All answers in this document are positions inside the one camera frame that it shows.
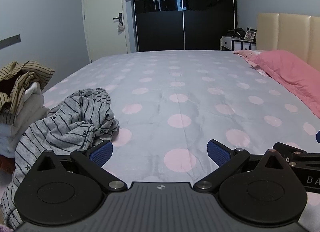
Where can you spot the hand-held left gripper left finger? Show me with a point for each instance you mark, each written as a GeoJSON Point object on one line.
{"type": "Point", "coordinates": [101, 154]}

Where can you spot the grey pink-dotted bed sheet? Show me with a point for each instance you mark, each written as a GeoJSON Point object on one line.
{"type": "Point", "coordinates": [175, 77]}

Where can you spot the small hanging pouch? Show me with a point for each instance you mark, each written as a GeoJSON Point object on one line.
{"type": "Point", "coordinates": [120, 27]}

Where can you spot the black bag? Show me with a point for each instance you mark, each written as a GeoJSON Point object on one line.
{"type": "Point", "coordinates": [235, 31]}

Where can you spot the photo frame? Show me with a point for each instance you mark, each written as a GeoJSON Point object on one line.
{"type": "Point", "coordinates": [250, 36]}

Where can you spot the tan striped shirt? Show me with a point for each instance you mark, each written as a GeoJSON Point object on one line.
{"type": "Point", "coordinates": [32, 68]}

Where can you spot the white folded clothes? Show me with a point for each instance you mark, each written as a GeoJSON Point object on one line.
{"type": "Point", "coordinates": [32, 102]}

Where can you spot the black sliding-door wardrobe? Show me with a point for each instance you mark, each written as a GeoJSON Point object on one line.
{"type": "Point", "coordinates": [160, 27]}

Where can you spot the white door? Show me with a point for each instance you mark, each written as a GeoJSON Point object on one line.
{"type": "Point", "coordinates": [105, 34]}

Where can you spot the grey striped bow-print top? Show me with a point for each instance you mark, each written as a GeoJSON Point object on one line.
{"type": "Point", "coordinates": [75, 112]}

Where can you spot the beige padded headboard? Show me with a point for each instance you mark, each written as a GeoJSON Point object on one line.
{"type": "Point", "coordinates": [287, 32]}

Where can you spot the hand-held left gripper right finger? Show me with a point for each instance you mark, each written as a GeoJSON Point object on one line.
{"type": "Point", "coordinates": [218, 153]}

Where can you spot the grey wall strip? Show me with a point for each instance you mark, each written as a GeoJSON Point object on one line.
{"type": "Point", "coordinates": [10, 41]}

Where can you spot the light pink patterned pillow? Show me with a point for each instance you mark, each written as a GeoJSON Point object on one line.
{"type": "Point", "coordinates": [243, 54]}

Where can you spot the rust brown cloth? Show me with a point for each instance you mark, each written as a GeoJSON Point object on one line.
{"type": "Point", "coordinates": [5, 164]}

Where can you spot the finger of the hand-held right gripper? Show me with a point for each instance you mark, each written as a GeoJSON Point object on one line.
{"type": "Point", "coordinates": [318, 137]}
{"type": "Point", "coordinates": [300, 156]}

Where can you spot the white black-trimmed nightstand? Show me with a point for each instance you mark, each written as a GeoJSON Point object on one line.
{"type": "Point", "coordinates": [228, 42]}

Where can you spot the mauve fuzzy cloth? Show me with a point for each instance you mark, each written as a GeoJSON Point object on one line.
{"type": "Point", "coordinates": [5, 228]}

